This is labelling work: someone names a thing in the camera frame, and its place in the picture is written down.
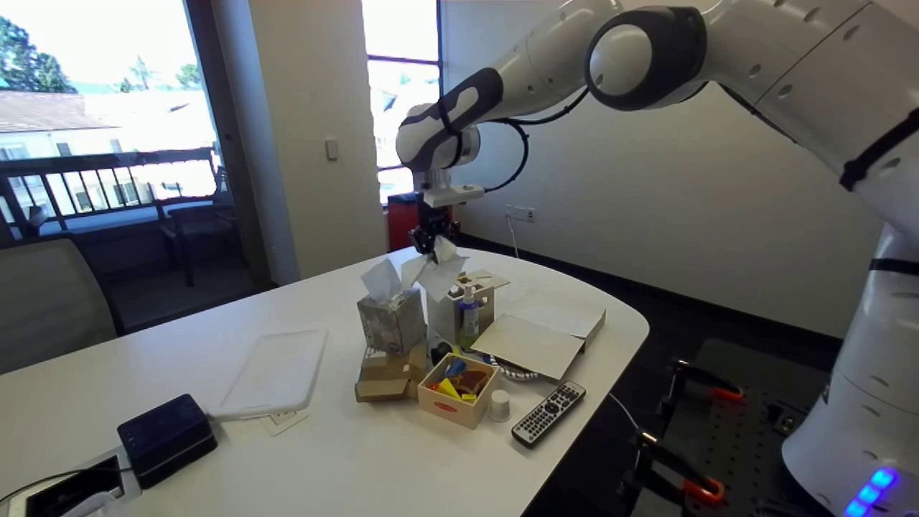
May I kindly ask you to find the red bin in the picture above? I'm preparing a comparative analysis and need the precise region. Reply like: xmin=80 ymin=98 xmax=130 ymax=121
xmin=385 ymin=189 xmax=430 ymax=256

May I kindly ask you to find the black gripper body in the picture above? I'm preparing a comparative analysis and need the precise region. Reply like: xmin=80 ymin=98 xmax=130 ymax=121
xmin=411 ymin=199 xmax=463 ymax=243

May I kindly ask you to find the wooden shape sorter box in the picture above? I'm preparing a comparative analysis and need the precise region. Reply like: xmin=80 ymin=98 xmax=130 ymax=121
xmin=424 ymin=270 xmax=510 ymax=349

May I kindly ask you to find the folded white tissue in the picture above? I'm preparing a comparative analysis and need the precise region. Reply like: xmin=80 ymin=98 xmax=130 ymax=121
xmin=360 ymin=253 xmax=408 ymax=301

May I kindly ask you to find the wooden tray with coloured blocks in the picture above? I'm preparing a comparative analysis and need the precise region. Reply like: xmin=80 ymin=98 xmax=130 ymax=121
xmin=417 ymin=349 xmax=502 ymax=431

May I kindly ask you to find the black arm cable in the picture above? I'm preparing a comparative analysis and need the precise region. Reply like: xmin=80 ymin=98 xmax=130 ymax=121
xmin=474 ymin=82 xmax=598 ymax=194

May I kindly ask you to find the grey office chair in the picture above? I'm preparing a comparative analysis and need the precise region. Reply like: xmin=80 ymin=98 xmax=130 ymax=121
xmin=0 ymin=236 xmax=123 ymax=377

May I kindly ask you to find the black balcony railing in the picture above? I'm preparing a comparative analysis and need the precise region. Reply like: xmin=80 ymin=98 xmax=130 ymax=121
xmin=0 ymin=146 xmax=225 ymax=243

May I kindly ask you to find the black clamp with orange handle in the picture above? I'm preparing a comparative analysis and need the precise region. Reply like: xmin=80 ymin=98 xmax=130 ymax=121
xmin=630 ymin=428 xmax=731 ymax=510
xmin=667 ymin=352 xmax=750 ymax=410

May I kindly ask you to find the dark balcony chair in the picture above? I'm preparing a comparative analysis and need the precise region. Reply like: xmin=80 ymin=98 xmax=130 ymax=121
xmin=154 ymin=191 xmax=240 ymax=291

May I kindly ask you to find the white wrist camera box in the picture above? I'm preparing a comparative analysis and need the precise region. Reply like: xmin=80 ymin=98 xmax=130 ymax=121
xmin=418 ymin=179 xmax=487 ymax=210

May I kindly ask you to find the black remote control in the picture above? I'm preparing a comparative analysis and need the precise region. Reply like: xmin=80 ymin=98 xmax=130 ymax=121
xmin=507 ymin=378 xmax=588 ymax=450

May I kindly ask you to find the small bottle with blue cap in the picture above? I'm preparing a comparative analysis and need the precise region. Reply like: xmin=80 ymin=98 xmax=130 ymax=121
xmin=453 ymin=296 xmax=482 ymax=347

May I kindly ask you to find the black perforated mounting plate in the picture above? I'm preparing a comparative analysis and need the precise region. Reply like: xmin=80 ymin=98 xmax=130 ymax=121
xmin=625 ymin=335 xmax=839 ymax=517

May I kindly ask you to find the black rectangular box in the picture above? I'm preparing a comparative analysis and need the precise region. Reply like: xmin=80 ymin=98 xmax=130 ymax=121
xmin=114 ymin=391 xmax=220 ymax=495

